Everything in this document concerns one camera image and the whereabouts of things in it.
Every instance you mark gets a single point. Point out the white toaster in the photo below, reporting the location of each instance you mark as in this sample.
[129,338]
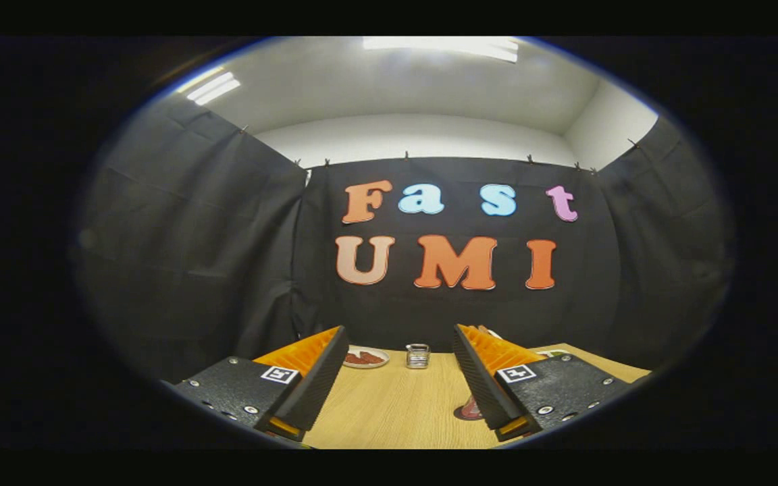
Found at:
[495,333]

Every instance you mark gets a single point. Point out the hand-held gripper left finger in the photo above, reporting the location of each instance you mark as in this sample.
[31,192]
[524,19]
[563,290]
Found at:
[315,388]

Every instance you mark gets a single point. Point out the white plate with red food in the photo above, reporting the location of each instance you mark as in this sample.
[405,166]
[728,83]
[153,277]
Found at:
[366,358]

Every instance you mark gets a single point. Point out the black backdrop cloth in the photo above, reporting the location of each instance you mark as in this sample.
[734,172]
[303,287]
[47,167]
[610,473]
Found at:
[193,236]

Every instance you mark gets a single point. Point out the silver juice bottle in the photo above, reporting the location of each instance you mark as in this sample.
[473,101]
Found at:
[473,407]

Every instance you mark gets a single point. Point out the white compartment tray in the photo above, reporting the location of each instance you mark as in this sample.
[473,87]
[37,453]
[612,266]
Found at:
[552,353]

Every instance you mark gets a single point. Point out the ceiling light panel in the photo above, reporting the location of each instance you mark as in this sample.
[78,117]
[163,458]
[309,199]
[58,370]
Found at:
[450,46]
[210,86]

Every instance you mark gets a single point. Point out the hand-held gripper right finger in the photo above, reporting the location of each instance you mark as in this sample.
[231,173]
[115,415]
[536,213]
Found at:
[480,388]

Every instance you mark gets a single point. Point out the wooden table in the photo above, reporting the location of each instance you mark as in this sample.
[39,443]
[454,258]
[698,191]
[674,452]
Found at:
[389,405]

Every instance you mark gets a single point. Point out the small glass jar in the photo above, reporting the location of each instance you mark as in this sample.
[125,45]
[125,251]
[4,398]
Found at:
[417,356]

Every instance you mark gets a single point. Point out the brown round coaster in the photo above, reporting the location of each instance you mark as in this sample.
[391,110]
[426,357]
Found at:
[460,416]

